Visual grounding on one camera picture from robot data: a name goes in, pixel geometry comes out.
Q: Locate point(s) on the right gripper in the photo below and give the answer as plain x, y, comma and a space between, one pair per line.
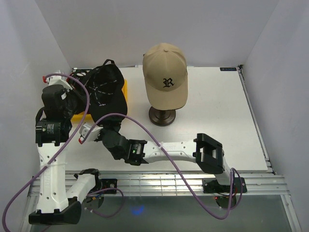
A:
115, 122

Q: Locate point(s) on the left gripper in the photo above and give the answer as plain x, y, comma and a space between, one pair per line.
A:
81, 98

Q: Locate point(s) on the dark green cap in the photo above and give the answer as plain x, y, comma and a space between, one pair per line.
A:
82, 75

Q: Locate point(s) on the beige cap black letter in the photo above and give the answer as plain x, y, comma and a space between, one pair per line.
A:
166, 77

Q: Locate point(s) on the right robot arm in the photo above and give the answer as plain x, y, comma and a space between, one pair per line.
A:
204, 151

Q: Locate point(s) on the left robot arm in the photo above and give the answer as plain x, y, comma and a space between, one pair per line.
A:
56, 205

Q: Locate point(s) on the yellow plastic tray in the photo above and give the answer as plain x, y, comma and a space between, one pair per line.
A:
78, 117

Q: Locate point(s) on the beige mannequin head stand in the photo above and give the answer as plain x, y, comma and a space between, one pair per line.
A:
160, 117

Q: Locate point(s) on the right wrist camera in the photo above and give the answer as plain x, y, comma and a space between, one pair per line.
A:
89, 133

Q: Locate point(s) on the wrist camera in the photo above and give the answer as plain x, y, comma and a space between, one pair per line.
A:
57, 80
89, 133

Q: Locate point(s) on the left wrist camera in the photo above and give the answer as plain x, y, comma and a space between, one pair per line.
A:
57, 80

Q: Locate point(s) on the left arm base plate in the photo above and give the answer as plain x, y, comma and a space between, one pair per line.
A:
108, 183

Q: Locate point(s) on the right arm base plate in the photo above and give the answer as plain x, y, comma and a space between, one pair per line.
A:
212, 186

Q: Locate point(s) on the aluminium frame rail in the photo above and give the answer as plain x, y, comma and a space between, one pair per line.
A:
170, 184

